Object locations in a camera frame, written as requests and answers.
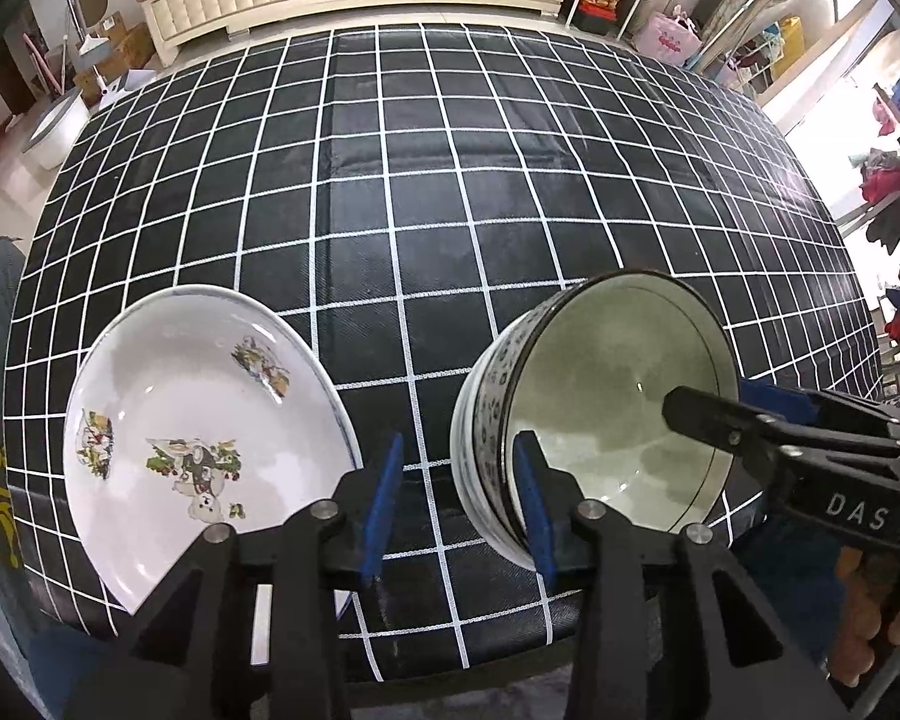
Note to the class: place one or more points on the green speckled ceramic bowl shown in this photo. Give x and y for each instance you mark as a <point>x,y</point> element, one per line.
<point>587,371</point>

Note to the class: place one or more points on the person's right hand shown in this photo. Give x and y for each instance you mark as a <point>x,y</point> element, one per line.
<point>852,655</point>

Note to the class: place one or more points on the black white grid tablecloth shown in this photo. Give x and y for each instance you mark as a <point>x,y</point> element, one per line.
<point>399,194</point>

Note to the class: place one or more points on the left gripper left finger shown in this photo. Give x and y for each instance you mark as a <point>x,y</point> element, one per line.
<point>250,617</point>

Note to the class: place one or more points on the white cardboard box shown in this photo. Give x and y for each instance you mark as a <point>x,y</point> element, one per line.
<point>122,87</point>

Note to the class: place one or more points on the white cartoon print plate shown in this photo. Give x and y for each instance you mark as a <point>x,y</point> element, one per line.
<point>196,406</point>

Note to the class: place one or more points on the white ceramic bowl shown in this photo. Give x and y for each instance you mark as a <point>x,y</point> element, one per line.
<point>466,476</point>

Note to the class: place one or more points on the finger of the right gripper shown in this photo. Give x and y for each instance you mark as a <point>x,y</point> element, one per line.
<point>727,425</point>
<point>817,408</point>

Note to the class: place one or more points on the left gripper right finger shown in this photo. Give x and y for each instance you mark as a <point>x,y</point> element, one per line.
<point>671,626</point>

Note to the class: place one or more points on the pink storage bag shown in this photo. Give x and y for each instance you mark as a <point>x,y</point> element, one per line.
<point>671,38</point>

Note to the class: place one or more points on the round grey white stool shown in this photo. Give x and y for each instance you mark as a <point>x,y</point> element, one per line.
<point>57,131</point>

